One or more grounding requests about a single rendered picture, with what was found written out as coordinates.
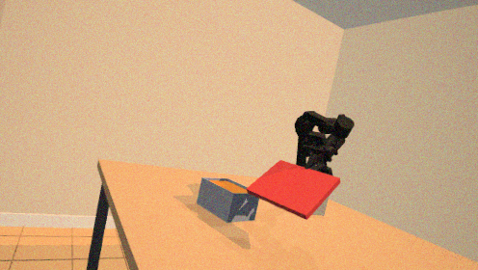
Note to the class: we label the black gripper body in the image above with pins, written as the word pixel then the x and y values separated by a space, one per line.
pixel 328 146

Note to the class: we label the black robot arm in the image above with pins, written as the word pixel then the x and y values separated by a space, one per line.
pixel 339 129

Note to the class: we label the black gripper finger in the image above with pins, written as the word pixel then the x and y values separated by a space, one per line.
pixel 315 156
pixel 319 168

